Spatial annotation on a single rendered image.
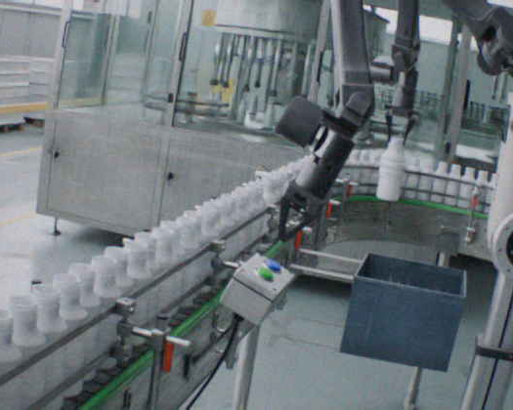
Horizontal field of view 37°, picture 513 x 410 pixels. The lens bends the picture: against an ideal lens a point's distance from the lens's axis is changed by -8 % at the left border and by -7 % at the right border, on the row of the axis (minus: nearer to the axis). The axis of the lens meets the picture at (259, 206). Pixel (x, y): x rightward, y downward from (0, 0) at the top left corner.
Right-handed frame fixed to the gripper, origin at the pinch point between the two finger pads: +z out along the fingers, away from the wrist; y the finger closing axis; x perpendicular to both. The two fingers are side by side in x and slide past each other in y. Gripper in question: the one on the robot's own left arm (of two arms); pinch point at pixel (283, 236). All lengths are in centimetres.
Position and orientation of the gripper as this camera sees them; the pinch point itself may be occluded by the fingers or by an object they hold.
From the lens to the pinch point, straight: 135.1
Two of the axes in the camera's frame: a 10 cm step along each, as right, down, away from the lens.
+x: 8.5, 5.2, -1.4
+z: -4.8, 8.4, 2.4
